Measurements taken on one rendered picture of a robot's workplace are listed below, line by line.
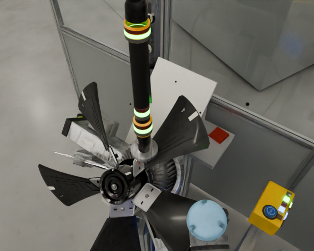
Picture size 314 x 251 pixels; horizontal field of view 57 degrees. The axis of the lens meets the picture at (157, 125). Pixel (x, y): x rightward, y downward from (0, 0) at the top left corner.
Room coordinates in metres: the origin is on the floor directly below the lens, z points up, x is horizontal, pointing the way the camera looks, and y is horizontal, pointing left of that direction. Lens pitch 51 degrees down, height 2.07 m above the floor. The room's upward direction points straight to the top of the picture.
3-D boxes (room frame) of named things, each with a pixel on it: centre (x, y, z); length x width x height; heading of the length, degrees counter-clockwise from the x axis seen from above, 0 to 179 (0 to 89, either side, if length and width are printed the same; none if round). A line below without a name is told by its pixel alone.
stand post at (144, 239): (0.59, 0.08, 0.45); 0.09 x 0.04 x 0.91; 54
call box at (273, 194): (0.46, -0.43, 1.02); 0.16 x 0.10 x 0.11; 144
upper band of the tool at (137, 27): (0.43, 0.03, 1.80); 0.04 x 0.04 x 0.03
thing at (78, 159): (0.64, 0.31, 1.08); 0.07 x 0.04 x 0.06; 65
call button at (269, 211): (0.42, -0.41, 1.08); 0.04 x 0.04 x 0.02
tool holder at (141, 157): (0.44, 0.03, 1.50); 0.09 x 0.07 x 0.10; 179
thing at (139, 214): (0.45, 0.06, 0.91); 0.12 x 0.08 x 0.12; 144
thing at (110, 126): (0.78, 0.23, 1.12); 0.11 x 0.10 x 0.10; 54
